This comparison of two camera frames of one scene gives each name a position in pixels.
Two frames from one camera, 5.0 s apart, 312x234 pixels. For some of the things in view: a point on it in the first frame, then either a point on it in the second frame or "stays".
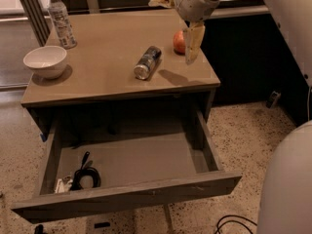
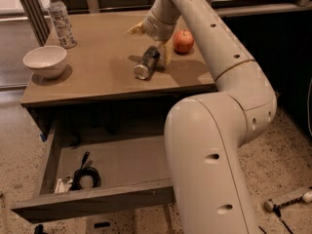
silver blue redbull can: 146,61 stays
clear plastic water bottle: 60,19 stays
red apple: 179,43 stays
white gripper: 192,2 to 157,29
